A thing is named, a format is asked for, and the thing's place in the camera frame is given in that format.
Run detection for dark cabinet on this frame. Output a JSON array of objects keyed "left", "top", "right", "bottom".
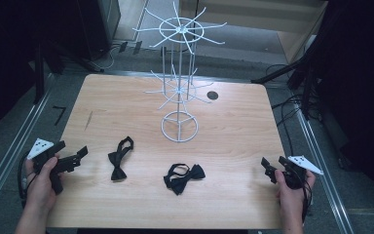
[{"left": 77, "top": 0, "right": 122, "bottom": 61}]

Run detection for person's left hand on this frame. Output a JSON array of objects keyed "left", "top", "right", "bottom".
[{"left": 23, "top": 153, "right": 66, "bottom": 213}]

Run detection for metal floor rail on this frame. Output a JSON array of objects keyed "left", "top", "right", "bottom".
[
  {"left": 292, "top": 105, "right": 355, "bottom": 234},
  {"left": 0, "top": 73, "right": 56, "bottom": 226}
]

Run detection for black bow tie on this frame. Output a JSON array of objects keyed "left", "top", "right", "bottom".
[
  {"left": 163, "top": 163, "right": 206, "bottom": 196},
  {"left": 107, "top": 136, "right": 134, "bottom": 181}
]

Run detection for black upright stand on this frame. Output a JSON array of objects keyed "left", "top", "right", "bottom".
[{"left": 33, "top": 42, "right": 47, "bottom": 105}]

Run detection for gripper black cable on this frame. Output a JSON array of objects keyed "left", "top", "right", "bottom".
[
  {"left": 17, "top": 151, "right": 35, "bottom": 209},
  {"left": 300, "top": 175, "right": 314, "bottom": 223}
]

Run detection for person's right hand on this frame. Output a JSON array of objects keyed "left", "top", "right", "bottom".
[{"left": 275, "top": 170, "right": 317, "bottom": 213}]

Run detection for black floor cables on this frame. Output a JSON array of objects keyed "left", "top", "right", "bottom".
[{"left": 266, "top": 62, "right": 310, "bottom": 157}]

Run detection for light wooden shelf unit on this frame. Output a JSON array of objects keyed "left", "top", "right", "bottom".
[{"left": 178, "top": 0, "right": 329, "bottom": 64}]

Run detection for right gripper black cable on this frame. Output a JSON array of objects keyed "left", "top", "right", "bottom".
[{"left": 300, "top": 175, "right": 314, "bottom": 223}]

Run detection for white wire display rack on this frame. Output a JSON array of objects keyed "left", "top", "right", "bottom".
[{"left": 131, "top": 1, "right": 228, "bottom": 143}]

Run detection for black stand leg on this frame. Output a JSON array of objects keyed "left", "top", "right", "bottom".
[{"left": 250, "top": 55, "right": 310, "bottom": 85}]

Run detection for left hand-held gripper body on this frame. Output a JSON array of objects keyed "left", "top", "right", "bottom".
[{"left": 26, "top": 137, "right": 83, "bottom": 196}]

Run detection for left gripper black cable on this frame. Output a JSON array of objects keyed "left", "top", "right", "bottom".
[{"left": 17, "top": 151, "right": 35, "bottom": 209}]

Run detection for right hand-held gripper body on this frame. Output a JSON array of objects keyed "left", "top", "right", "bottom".
[{"left": 278, "top": 155, "right": 324, "bottom": 191}]

